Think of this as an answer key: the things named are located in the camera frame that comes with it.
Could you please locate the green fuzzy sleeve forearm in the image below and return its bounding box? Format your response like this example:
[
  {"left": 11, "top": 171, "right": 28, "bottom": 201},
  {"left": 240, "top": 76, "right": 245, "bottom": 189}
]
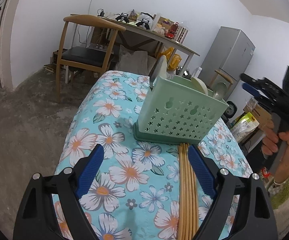
[{"left": 266, "top": 176, "right": 289, "bottom": 210}]

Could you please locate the wooden chopstick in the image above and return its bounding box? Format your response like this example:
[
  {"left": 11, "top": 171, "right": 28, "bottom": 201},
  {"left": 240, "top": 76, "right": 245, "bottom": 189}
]
[
  {"left": 178, "top": 144, "right": 185, "bottom": 239},
  {"left": 185, "top": 144, "right": 196, "bottom": 239},
  {"left": 181, "top": 144, "right": 191, "bottom": 239},
  {"left": 189, "top": 164, "right": 199, "bottom": 237}
]

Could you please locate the silver refrigerator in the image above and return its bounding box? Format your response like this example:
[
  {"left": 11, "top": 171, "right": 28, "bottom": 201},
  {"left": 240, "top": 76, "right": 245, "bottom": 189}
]
[{"left": 199, "top": 26, "right": 256, "bottom": 99}]

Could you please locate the floral turquoise tablecloth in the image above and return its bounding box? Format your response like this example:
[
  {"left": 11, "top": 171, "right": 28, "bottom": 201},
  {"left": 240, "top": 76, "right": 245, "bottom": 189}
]
[{"left": 56, "top": 70, "right": 252, "bottom": 239}]

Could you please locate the metal spoon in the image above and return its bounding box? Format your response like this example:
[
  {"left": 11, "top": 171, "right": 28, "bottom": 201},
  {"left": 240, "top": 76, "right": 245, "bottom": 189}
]
[{"left": 212, "top": 82, "right": 227, "bottom": 100}]

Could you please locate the green plastic utensil holder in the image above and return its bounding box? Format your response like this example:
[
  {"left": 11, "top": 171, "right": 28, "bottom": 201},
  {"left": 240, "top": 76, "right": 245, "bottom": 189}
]
[{"left": 134, "top": 76, "right": 228, "bottom": 145}]

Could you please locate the green yellow rice bag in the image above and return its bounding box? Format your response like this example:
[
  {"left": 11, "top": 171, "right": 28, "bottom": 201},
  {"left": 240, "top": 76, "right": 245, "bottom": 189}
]
[{"left": 231, "top": 112, "right": 259, "bottom": 142}]

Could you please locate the spare gripper on desk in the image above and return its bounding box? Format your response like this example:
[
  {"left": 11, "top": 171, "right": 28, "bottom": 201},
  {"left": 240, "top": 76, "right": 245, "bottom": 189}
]
[
  {"left": 115, "top": 12, "right": 129, "bottom": 23},
  {"left": 136, "top": 18, "right": 152, "bottom": 30}
]

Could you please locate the grey sack under desk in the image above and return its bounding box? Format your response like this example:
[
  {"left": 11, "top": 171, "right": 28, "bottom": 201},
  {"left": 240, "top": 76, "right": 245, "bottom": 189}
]
[{"left": 116, "top": 45, "right": 149, "bottom": 75}]

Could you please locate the yellow plastic bag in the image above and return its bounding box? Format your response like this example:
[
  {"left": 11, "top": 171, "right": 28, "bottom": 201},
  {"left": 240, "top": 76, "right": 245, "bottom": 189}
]
[{"left": 160, "top": 47, "right": 182, "bottom": 71}]

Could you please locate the beige plastic spoon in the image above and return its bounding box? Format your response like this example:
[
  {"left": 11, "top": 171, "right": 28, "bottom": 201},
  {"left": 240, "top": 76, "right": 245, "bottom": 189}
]
[{"left": 191, "top": 76, "right": 208, "bottom": 95}]

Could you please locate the person's right hand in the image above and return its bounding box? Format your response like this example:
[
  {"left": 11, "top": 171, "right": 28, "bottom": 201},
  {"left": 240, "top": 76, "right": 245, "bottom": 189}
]
[{"left": 261, "top": 126, "right": 289, "bottom": 184}]

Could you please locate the red bottle on desk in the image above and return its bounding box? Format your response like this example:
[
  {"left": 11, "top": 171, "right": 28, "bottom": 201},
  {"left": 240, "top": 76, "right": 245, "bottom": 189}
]
[{"left": 165, "top": 22, "right": 179, "bottom": 39}]

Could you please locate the wooden desk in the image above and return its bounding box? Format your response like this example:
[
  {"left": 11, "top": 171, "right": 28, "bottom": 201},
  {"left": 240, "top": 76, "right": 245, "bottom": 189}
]
[{"left": 63, "top": 14, "right": 200, "bottom": 76}]

